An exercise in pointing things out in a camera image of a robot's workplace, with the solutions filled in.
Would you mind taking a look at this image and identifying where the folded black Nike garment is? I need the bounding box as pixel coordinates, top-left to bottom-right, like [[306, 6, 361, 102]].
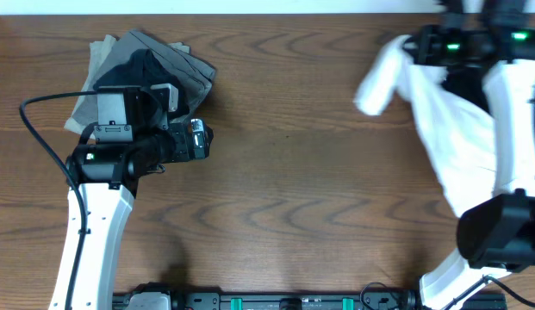
[[93, 49, 190, 127]]

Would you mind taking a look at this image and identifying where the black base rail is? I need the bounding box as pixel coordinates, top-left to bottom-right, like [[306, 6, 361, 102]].
[[111, 282, 509, 310]]

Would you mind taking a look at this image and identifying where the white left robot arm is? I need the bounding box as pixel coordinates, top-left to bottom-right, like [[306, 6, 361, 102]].
[[49, 119, 214, 309]]

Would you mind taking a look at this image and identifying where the folded grey garment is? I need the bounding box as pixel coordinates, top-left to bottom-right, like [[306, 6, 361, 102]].
[[83, 30, 216, 123]]

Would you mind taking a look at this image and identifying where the folded beige garment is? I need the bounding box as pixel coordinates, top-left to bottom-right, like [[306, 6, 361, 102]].
[[82, 30, 215, 111]]

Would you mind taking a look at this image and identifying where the white t-shirt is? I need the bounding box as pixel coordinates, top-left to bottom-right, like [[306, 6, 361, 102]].
[[353, 34, 535, 219]]

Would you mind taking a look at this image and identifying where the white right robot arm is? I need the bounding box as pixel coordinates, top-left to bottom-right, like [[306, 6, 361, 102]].
[[403, 26, 535, 309]]

